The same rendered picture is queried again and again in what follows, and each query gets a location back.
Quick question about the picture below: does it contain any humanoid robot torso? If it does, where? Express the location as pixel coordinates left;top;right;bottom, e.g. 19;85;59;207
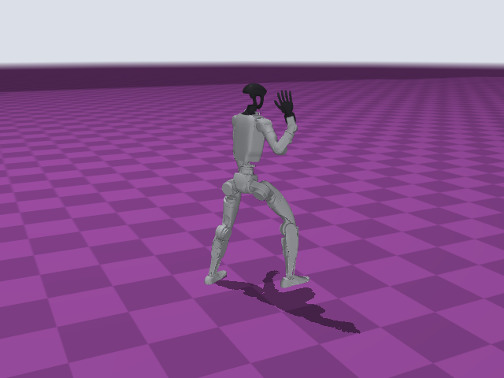
232;110;265;194

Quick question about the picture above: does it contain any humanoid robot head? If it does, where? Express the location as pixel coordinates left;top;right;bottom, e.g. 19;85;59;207
241;83;267;115

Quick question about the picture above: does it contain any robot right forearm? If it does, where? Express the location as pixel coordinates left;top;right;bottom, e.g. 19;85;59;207
274;116;298;153

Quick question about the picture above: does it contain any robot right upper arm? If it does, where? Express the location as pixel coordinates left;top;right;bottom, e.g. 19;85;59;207
255;117;287;155

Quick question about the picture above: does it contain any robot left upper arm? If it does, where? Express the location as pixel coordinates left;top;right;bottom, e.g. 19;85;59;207
232;115;237;153

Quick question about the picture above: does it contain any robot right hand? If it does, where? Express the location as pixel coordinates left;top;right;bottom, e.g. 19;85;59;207
274;91;296;123

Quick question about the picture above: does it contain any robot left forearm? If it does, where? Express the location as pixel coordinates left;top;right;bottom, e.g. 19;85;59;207
233;152;243;171

